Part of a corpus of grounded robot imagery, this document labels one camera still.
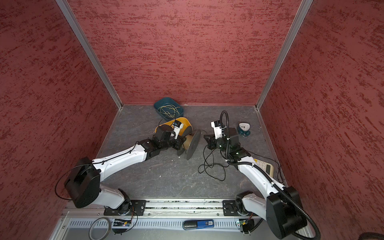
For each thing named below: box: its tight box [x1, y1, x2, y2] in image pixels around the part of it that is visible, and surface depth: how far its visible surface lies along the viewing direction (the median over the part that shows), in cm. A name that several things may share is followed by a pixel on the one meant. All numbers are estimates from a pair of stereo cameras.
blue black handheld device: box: [182, 219, 215, 231], surface depth 68 cm
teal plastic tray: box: [153, 97, 185, 122], surface depth 116 cm
